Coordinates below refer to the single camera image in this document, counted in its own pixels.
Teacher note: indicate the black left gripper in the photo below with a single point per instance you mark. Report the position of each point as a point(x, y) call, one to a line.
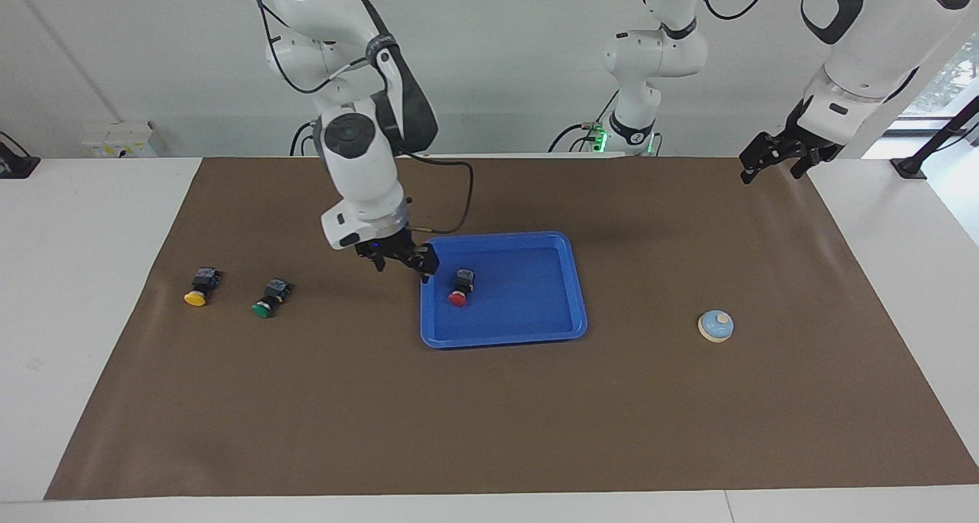
point(811, 144)

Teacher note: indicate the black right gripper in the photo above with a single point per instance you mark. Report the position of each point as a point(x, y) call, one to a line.
point(390, 248)

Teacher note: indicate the red push button switch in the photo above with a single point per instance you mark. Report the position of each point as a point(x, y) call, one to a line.
point(458, 299)

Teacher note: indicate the green push button switch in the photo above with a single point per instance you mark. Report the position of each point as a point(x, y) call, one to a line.
point(263, 308)

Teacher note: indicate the light blue desk bell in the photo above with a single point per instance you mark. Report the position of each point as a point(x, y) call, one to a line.
point(716, 325)

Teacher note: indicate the yellow push button switch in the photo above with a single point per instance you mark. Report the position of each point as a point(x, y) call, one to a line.
point(196, 297)

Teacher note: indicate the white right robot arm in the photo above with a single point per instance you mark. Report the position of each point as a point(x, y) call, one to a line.
point(359, 179)

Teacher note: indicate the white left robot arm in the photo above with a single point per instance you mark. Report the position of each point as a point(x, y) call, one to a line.
point(658, 49)

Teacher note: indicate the blue plastic tray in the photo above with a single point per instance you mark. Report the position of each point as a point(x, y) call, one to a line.
point(528, 309)

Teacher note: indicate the black stand with foot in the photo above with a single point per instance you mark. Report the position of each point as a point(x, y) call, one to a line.
point(910, 167)

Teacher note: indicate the brown table mat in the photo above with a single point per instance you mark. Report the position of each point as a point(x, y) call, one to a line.
point(489, 416)

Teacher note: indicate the black clamp mount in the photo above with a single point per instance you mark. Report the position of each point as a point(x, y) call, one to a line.
point(15, 167)

